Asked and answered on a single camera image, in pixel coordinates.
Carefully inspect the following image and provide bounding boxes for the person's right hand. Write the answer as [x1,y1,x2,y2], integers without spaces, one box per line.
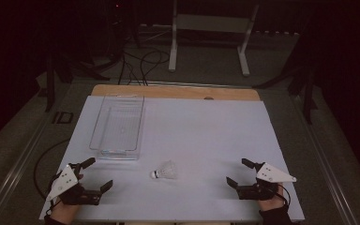
[257,184,286,212]

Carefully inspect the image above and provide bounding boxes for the white metal stand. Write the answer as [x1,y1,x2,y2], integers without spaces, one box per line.
[168,0,261,78]

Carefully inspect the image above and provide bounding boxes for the black rectangular floor frame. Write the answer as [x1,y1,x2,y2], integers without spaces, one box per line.
[52,111,75,125]

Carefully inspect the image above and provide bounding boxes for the metal floor rail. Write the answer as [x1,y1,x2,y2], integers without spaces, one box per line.
[292,93,360,225]
[0,82,73,225]

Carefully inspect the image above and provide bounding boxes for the white table cover sheet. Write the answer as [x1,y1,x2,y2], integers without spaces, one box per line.
[38,95,306,223]

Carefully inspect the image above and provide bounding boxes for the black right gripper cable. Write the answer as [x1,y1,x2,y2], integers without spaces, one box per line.
[274,183,292,207]

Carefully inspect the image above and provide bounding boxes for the white shuttlecock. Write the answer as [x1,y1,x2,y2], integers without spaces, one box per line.
[150,159,179,181]

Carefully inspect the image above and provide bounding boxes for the clear plastic container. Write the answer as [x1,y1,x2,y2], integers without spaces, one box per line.
[88,94,145,161]

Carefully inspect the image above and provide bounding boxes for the black tripod stand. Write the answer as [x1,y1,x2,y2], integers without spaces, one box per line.
[44,51,111,113]
[252,29,319,126]

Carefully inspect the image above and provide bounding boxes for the person's left hand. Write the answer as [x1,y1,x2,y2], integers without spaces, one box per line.
[50,200,81,225]

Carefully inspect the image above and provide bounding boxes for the black floor cables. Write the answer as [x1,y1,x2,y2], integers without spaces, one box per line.
[117,49,172,86]

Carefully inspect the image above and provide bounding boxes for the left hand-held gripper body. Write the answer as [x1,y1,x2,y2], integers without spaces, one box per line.
[45,163,103,206]

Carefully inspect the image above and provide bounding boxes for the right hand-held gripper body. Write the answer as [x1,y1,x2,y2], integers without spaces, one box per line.
[235,161,297,202]

